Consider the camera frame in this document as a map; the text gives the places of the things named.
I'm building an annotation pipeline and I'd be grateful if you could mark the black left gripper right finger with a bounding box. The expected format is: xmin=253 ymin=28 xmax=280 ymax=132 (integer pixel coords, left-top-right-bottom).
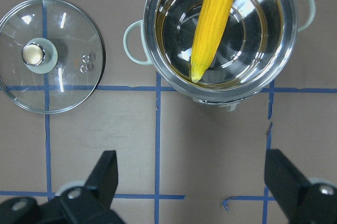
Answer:
xmin=264 ymin=149 xmax=311 ymax=216

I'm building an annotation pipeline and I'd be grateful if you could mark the glass pot lid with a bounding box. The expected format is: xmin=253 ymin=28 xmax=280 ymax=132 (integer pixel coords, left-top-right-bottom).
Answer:
xmin=1 ymin=0 xmax=105 ymax=114

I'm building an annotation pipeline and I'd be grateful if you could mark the yellow corn cob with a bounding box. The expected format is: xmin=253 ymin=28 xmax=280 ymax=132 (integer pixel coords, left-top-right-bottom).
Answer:
xmin=190 ymin=0 xmax=234 ymax=83

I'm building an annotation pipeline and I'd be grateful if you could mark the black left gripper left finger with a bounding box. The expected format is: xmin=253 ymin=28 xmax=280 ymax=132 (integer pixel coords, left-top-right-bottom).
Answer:
xmin=84 ymin=150 xmax=117 ymax=208

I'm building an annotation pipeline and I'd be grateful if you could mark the pale green electric pot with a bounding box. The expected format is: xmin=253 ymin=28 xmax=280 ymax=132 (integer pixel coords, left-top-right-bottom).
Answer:
xmin=123 ymin=0 xmax=316 ymax=111

